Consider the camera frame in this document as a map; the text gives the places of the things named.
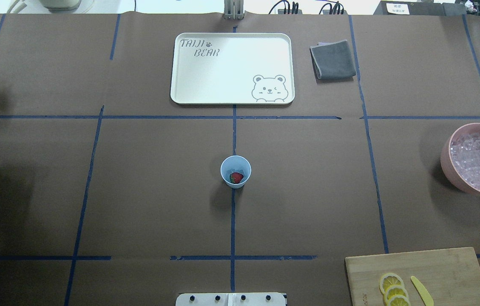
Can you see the red strawberry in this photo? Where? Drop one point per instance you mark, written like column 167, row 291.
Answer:
column 235, row 177

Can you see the light blue paper cup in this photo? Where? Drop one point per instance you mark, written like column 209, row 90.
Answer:
column 235, row 164

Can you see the white bear tray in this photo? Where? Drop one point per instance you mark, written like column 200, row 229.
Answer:
column 232, row 69

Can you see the grey folded cloth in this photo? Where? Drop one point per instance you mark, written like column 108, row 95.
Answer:
column 333, row 60

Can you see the lemon slice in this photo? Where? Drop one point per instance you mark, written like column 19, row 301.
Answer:
column 388, row 280
column 393, row 292
column 398, row 300

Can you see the yellow plastic knife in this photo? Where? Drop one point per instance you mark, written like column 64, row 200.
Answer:
column 422, row 291

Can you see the wooden cutting board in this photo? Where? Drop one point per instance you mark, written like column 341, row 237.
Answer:
column 451, row 276

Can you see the pink bowl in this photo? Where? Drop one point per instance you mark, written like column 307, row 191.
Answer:
column 460, row 158

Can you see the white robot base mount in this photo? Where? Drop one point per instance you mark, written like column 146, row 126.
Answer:
column 232, row 299

